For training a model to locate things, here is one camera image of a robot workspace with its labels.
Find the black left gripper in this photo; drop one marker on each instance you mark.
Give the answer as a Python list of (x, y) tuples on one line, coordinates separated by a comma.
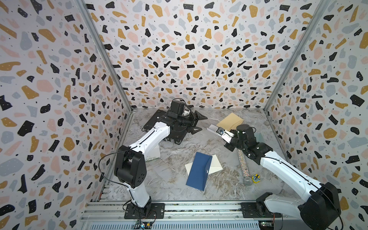
[(194, 120)]

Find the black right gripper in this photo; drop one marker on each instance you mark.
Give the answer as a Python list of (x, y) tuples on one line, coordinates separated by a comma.
[(228, 147)]

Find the yellow kraft envelope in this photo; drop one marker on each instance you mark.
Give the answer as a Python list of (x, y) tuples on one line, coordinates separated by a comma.
[(230, 122)]

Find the cream envelope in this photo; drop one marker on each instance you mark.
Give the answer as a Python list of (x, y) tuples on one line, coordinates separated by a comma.
[(214, 167)]

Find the white letter paper green border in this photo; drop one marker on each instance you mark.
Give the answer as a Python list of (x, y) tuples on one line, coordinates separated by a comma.
[(153, 154)]

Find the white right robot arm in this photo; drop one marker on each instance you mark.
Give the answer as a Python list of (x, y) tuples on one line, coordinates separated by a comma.
[(318, 204)]

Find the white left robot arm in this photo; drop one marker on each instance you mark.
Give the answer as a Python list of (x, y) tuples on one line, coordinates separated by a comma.
[(130, 166)]

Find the black hard case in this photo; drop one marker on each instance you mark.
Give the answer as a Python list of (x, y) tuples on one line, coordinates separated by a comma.
[(177, 132)]

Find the glitter filled clear tube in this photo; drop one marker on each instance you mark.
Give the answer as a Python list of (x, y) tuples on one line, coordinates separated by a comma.
[(247, 177)]

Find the yellow round tape measure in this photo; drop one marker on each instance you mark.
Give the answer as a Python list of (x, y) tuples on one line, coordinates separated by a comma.
[(256, 178)]

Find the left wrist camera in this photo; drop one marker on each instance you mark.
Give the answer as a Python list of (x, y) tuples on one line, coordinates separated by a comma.
[(186, 113)]

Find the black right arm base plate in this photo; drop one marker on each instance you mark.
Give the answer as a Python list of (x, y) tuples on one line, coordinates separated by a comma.
[(257, 210)]

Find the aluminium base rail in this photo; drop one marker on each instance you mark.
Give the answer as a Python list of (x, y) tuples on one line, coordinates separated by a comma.
[(184, 215)]

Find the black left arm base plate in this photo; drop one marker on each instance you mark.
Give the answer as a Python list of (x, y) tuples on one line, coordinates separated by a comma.
[(151, 211)]

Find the aluminium right corner post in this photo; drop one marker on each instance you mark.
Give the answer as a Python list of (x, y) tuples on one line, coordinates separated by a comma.
[(322, 6)]

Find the aluminium corner post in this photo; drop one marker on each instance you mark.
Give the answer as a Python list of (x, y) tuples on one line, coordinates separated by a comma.
[(81, 6), (322, 6)]

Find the aluminium left corner post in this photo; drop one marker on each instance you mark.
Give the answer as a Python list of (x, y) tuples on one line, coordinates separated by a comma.
[(81, 6)]

